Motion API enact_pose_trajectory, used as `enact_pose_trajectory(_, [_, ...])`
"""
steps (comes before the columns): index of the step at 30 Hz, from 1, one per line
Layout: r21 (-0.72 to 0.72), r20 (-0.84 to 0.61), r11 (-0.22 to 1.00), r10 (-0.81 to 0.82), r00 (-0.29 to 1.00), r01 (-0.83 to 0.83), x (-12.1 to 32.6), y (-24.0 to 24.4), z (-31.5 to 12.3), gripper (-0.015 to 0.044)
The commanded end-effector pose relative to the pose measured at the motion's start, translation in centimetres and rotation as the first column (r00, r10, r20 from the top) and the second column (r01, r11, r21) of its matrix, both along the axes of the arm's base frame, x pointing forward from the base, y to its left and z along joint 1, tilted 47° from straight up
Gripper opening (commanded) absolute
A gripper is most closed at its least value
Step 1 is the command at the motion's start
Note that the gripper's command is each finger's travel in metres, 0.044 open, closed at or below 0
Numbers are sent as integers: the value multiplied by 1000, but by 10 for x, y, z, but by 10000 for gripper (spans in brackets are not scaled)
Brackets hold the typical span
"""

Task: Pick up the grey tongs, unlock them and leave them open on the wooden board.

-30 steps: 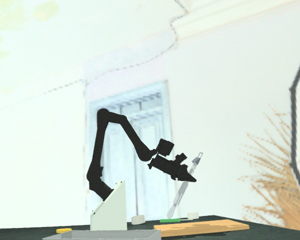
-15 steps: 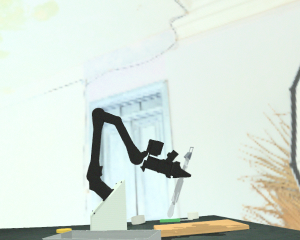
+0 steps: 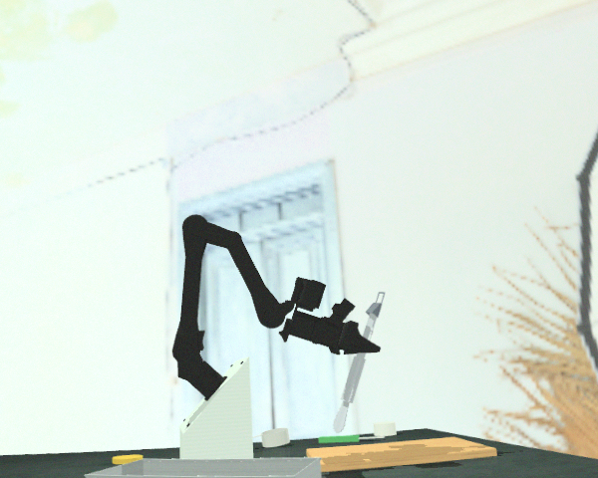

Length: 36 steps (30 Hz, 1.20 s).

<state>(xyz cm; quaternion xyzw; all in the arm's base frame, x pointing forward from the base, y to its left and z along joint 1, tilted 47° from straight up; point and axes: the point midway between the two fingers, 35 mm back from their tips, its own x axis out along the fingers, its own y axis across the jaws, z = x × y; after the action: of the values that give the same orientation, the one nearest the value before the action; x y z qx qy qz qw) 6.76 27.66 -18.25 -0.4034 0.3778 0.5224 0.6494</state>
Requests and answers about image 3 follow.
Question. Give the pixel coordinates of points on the yellow flat disc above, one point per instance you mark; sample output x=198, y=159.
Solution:
x=126, y=459

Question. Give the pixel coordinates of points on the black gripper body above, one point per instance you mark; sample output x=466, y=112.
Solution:
x=329, y=335

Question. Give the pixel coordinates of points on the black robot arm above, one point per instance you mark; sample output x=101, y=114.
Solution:
x=188, y=341

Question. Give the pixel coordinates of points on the white short cylinder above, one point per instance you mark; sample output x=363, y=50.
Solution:
x=385, y=428

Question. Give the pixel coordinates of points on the tan wooden board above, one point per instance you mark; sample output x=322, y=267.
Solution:
x=343, y=458

